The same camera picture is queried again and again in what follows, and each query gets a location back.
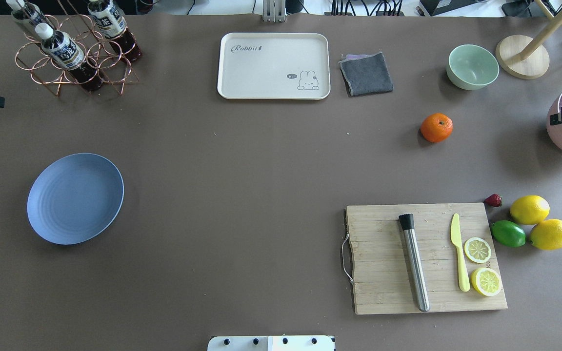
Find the aluminium frame post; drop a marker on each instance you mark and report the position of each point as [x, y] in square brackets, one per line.
[274, 11]

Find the orange mandarin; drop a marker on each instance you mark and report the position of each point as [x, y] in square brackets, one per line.
[436, 127]

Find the yellow lemon upper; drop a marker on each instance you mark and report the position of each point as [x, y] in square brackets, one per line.
[529, 210]

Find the tea bottle back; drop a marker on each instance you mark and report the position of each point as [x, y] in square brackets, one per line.
[27, 16]

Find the lemon slice upper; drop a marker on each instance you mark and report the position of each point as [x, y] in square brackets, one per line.
[477, 250]

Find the yellow plastic knife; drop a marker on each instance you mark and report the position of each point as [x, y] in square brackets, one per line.
[456, 240]

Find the wooden stand with base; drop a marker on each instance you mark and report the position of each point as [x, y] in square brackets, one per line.
[525, 57]

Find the yellow lemon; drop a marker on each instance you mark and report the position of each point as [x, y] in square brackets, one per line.
[529, 210]
[547, 235]

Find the red strawberry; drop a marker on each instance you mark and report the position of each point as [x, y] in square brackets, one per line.
[493, 200]

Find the lemon slice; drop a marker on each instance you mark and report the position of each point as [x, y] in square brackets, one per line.
[477, 250]
[486, 281]

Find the green lime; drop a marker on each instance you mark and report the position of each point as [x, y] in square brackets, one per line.
[508, 233]

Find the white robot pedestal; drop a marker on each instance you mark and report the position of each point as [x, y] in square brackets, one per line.
[272, 343]

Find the tea bottle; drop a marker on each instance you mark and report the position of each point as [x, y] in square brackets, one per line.
[64, 51]
[112, 25]
[27, 16]

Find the blue plate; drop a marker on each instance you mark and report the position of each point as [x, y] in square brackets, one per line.
[75, 199]

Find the lemon slice lower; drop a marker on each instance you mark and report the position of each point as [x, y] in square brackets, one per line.
[486, 281]

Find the copper wire bottle rack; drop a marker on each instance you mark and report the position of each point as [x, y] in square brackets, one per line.
[74, 20]

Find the grey folded cloth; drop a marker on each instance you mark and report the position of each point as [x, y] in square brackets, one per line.
[366, 74]

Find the tea bottle middle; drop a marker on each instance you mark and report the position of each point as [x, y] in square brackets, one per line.
[112, 25]

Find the green bowl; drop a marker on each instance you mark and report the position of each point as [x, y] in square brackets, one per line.
[471, 67]

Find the yellow lemon lower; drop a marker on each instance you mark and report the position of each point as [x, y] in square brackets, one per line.
[547, 235]

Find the bamboo cutting board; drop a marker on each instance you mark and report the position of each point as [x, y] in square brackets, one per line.
[381, 275]

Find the steel muddler black tip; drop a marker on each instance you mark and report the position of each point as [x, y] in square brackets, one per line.
[408, 227]

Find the tea bottle front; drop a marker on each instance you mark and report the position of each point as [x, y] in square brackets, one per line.
[64, 51]

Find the cream rabbit tray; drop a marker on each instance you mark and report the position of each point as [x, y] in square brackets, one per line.
[274, 66]

